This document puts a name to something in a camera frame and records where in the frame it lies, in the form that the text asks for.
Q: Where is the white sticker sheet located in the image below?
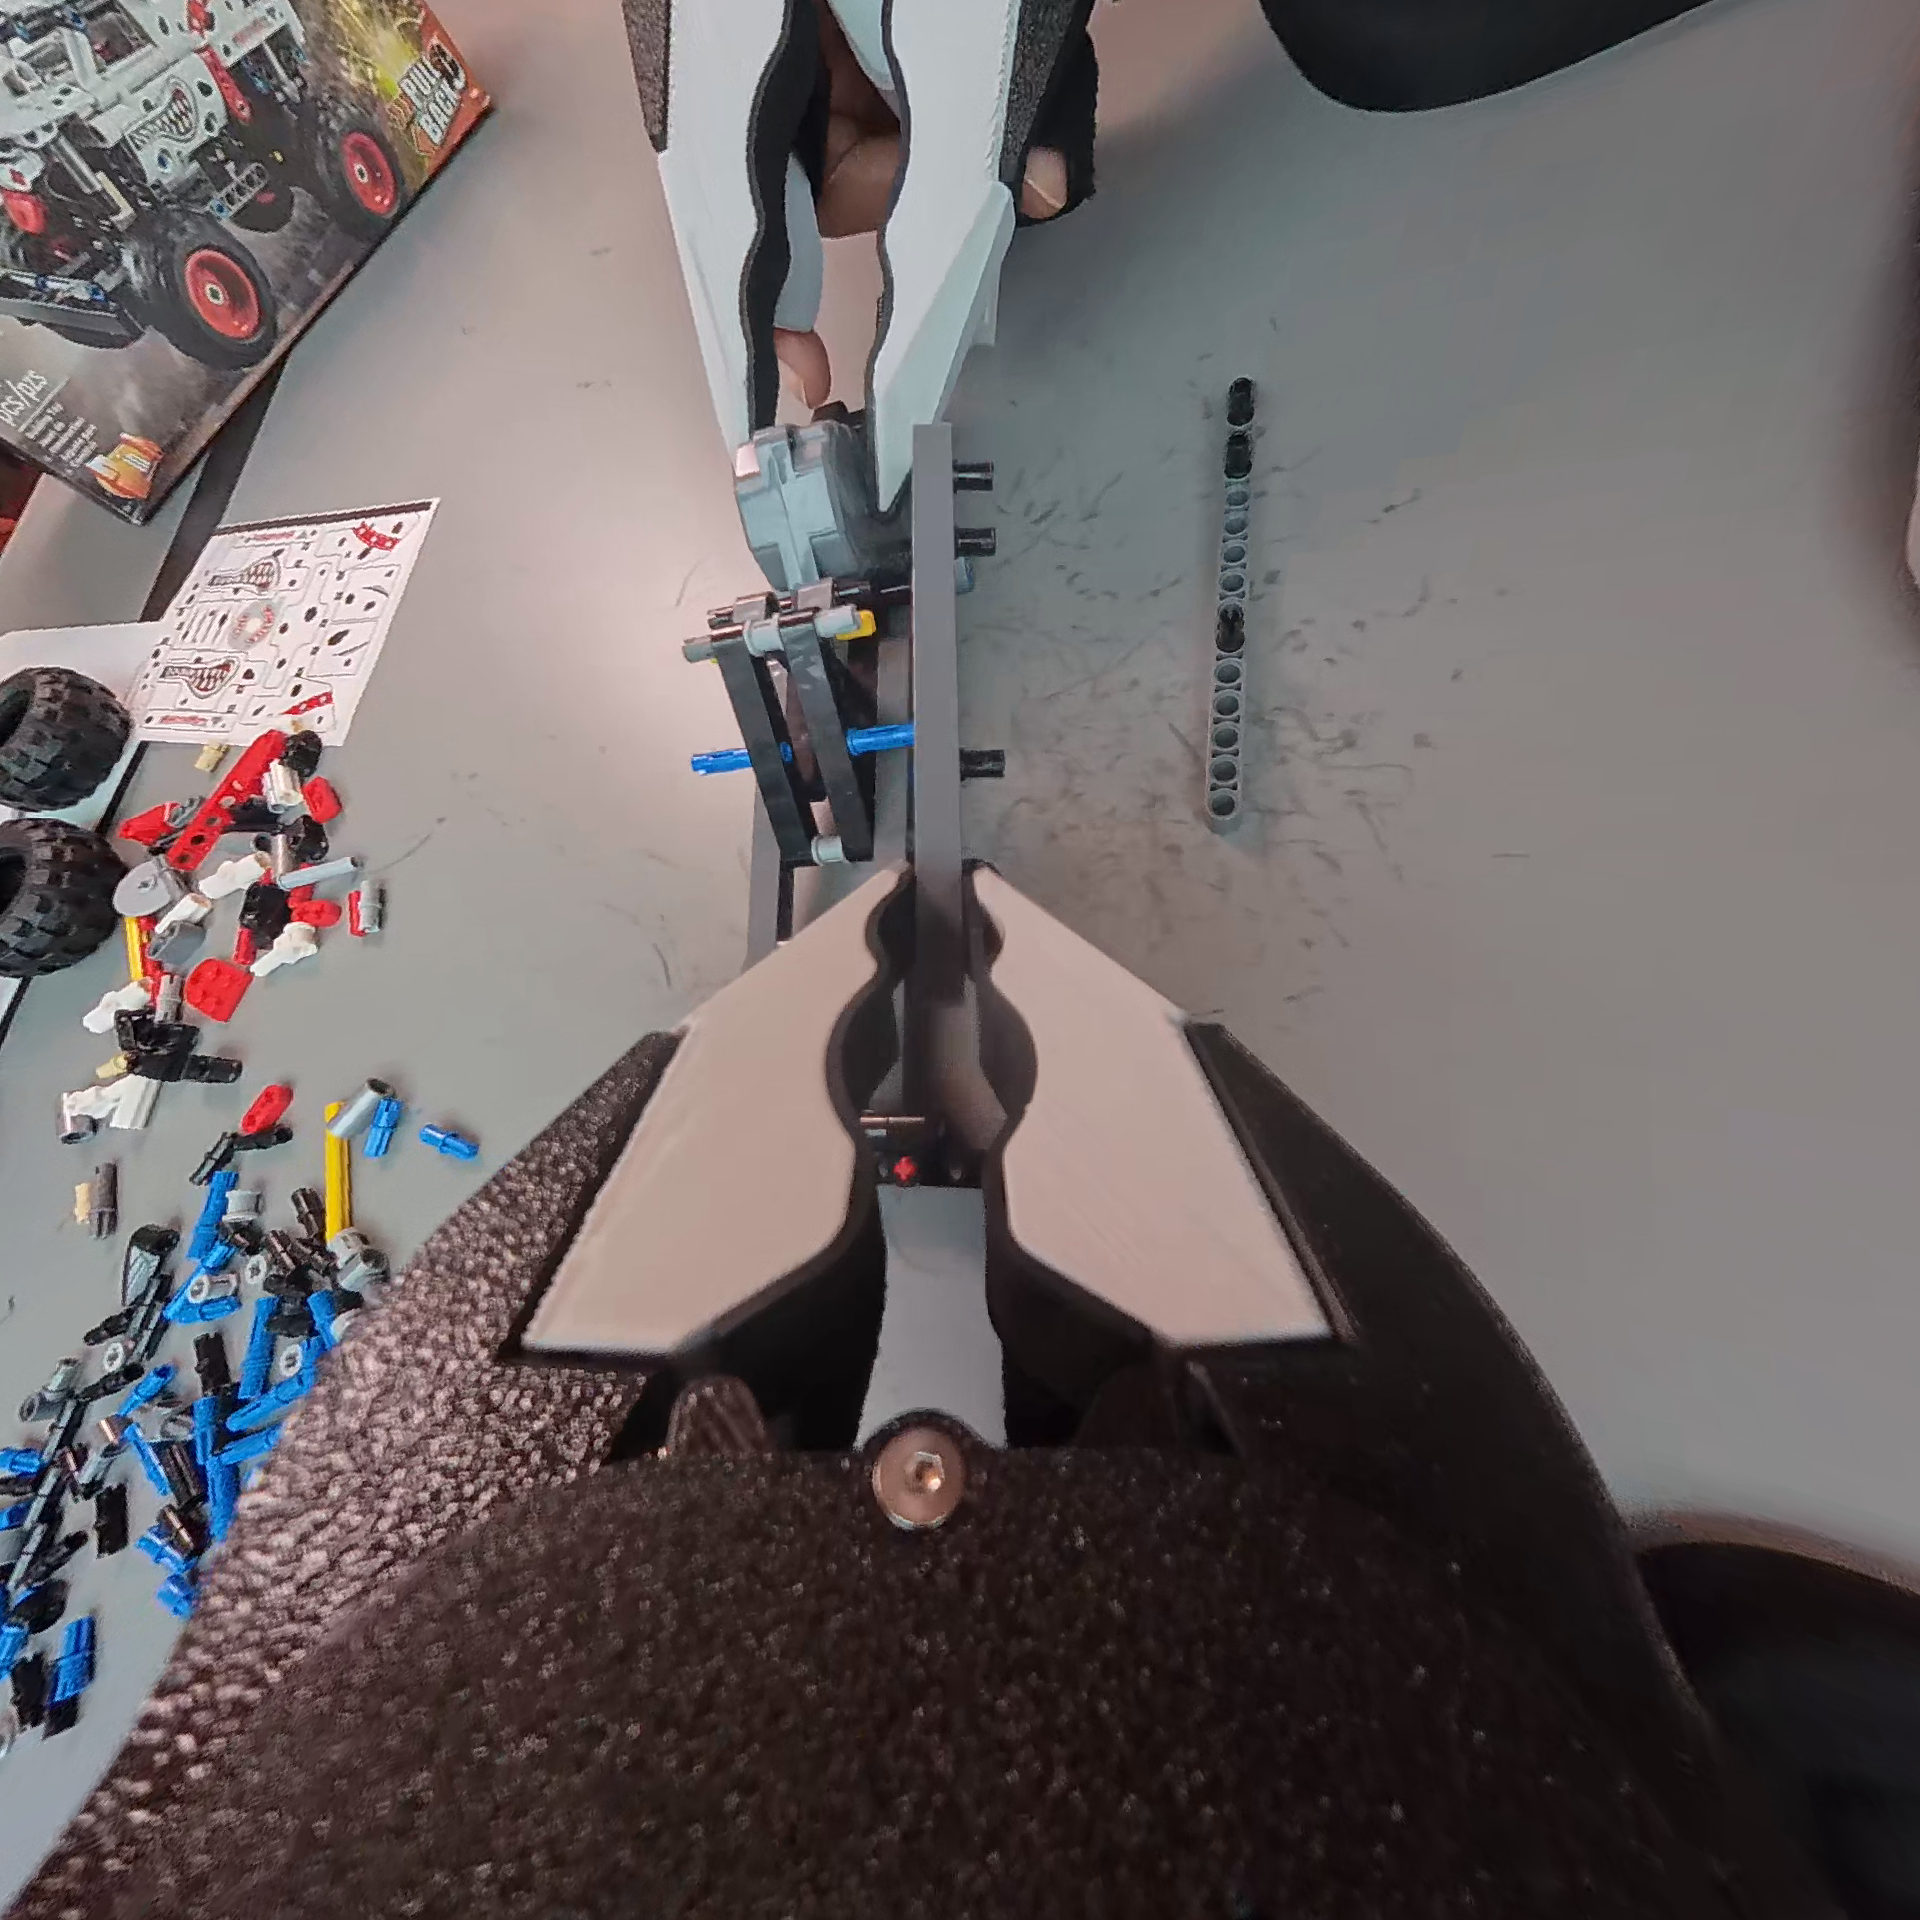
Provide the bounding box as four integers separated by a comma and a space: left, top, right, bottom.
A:
129, 498, 441, 748

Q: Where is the toy truck box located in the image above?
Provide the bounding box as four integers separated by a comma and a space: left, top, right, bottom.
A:
0, 0, 495, 527

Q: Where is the black toy tyre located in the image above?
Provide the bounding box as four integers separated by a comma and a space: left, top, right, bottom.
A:
0, 668, 135, 812
0, 816, 129, 975

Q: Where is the pile of blue black toy pins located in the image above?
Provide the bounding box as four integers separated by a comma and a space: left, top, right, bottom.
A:
0, 1071, 482, 1764

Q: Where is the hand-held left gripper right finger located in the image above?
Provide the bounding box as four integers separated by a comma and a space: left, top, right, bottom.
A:
967, 863, 1336, 1359

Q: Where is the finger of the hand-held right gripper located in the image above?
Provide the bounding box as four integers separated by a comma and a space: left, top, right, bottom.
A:
864, 0, 1041, 511
661, 0, 825, 455

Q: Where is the pile of red white toy parts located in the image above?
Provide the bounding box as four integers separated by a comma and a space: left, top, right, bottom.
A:
60, 726, 395, 1149

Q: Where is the grey toy beam with pins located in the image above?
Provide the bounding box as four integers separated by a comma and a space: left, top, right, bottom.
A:
1200, 374, 1263, 835
907, 423, 1009, 1194

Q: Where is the grey desk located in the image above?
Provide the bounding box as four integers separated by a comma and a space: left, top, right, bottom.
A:
0, 0, 1920, 1862

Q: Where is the grey and black toy assembly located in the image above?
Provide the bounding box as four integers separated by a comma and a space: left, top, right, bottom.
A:
681, 421, 922, 970

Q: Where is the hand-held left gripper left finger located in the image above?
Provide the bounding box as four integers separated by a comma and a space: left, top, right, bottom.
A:
527, 863, 915, 1359

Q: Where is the person's right hand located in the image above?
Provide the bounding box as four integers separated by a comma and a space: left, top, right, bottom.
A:
772, 0, 1069, 416

